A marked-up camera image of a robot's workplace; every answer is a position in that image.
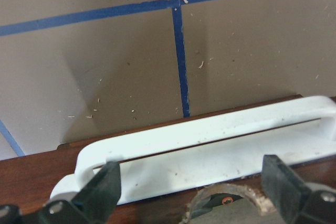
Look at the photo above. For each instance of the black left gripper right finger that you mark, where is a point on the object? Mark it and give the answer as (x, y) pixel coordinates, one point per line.
(295, 200)

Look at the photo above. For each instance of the wooden drawer with white handle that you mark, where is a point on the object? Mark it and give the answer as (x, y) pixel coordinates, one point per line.
(162, 166)

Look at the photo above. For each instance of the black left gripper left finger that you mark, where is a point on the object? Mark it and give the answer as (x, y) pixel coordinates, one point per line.
(92, 204)

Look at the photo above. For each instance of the grey orange scissors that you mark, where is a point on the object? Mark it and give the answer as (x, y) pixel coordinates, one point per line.
(240, 212)

